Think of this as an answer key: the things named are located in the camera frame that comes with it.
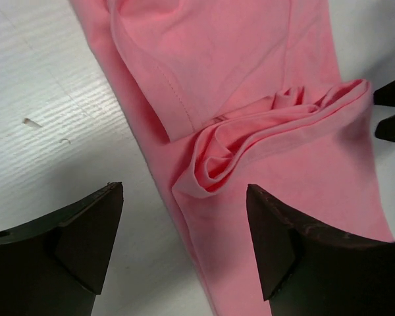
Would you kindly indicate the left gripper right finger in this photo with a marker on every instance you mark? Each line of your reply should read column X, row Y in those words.
column 307, row 267

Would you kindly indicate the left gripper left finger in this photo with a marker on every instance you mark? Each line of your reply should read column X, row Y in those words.
column 56, row 264

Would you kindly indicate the pink t shirt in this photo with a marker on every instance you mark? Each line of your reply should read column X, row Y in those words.
column 223, row 94

